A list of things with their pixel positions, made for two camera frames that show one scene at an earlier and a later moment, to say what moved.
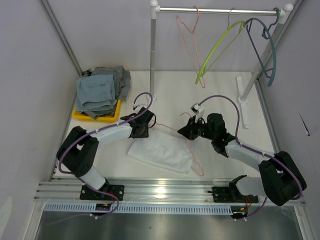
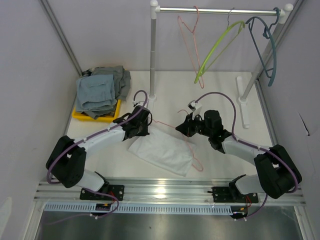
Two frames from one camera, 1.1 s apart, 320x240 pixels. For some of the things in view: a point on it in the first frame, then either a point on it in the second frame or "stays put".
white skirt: (169, 149) stays put
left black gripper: (144, 134) stays put
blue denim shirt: (96, 93) stays put
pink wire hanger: (188, 144) → (185, 141)
